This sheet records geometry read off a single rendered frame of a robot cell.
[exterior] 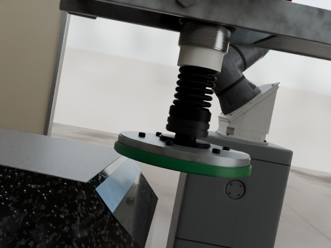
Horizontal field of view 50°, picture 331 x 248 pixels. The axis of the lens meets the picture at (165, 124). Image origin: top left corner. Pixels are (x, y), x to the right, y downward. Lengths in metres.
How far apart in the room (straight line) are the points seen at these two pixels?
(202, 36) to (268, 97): 0.99
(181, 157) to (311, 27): 0.27
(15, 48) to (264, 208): 4.95
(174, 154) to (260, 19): 0.23
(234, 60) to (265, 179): 0.51
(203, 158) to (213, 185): 0.96
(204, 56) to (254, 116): 0.97
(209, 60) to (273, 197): 1.02
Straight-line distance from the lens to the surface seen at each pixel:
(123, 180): 0.61
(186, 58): 0.55
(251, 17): 0.55
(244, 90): 1.54
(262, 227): 1.52
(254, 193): 1.47
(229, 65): 1.55
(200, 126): 0.55
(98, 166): 0.57
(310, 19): 0.59
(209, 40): 0.55
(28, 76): 5.79
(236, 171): 0.51
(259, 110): 1.50
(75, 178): 0.47
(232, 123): 1.47
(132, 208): 0.57
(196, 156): 0.47
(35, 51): 5.79
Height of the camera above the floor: 0.94
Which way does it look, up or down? 3 degrees down
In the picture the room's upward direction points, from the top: 10 degrees clockwise
